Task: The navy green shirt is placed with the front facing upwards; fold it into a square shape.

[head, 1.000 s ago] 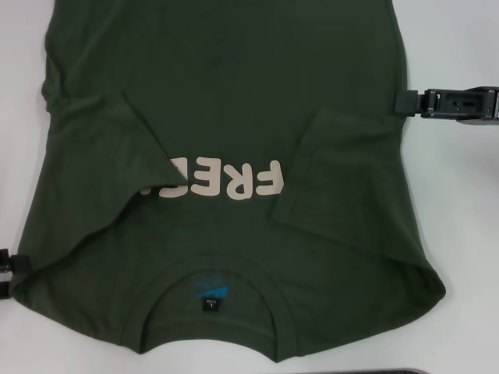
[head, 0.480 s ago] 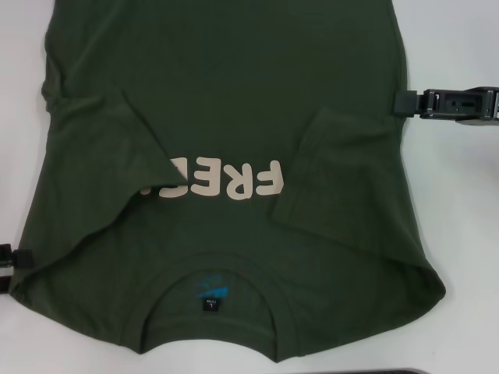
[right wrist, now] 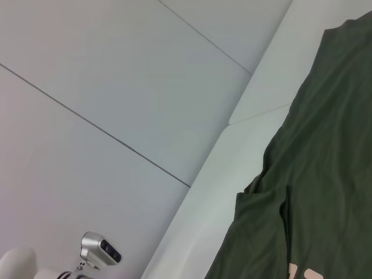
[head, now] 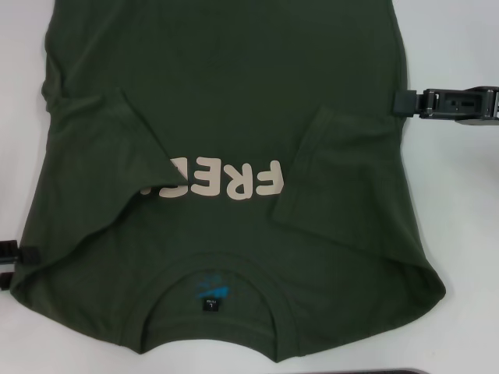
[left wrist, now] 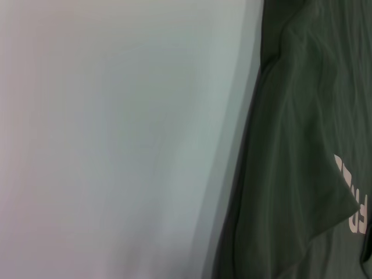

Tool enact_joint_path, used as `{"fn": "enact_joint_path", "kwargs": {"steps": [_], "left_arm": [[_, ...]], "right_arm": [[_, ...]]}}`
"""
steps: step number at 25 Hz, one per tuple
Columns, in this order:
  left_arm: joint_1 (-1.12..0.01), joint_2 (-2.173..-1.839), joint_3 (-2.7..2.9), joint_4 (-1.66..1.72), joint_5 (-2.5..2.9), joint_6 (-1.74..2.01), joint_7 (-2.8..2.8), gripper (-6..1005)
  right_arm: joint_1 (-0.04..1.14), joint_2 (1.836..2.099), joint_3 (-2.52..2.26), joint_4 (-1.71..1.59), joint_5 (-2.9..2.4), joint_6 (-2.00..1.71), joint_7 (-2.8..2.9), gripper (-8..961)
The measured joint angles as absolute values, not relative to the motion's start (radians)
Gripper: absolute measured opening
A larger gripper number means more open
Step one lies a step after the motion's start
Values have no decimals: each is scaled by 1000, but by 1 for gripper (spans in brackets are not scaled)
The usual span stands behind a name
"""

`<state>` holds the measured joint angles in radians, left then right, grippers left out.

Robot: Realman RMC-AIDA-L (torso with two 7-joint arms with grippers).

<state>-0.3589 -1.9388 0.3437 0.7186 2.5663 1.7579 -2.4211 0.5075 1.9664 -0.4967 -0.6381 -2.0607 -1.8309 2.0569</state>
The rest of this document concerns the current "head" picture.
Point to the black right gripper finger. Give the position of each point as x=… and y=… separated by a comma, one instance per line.
x=448, y=101
x=473, y=121

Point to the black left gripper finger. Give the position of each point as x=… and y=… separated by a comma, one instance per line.
x=23, y=253
x=6, y=281

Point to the dark green FREE t-shirt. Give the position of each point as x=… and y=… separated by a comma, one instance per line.
x=234, y=97

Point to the dark flat strip grey rim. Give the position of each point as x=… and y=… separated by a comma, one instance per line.
x=390, y=371

